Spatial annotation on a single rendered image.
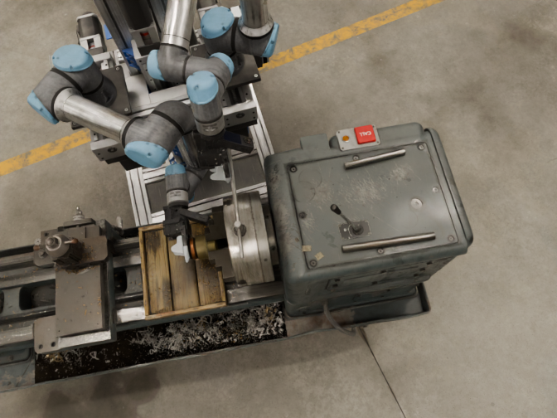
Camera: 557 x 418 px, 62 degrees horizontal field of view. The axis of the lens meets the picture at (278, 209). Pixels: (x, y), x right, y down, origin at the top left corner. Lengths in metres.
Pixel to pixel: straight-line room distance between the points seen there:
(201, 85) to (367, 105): 2.11
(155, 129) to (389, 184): 0.74
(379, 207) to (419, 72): 2.01
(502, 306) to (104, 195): 2.41
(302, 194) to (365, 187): 0.20
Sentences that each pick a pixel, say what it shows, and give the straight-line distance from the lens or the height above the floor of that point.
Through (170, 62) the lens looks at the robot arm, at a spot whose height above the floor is 1.63.
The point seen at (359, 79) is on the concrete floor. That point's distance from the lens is 3.27.
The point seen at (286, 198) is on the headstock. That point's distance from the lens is 1.46.
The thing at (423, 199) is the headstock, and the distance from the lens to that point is 1.52.
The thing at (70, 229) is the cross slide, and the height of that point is 0.97.
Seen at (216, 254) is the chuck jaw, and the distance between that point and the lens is 1.58.
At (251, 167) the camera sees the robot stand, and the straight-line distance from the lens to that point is 2.68.
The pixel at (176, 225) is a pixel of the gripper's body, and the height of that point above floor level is 1.11.
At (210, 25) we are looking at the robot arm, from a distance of 1.68.
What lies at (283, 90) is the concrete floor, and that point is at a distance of 3.19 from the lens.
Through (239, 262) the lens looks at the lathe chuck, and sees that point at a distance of 1.47.
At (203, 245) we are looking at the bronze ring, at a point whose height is 1.12.
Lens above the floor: 2.61
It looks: 69 degrees down
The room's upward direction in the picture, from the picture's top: 4 degrees counter-clockwise
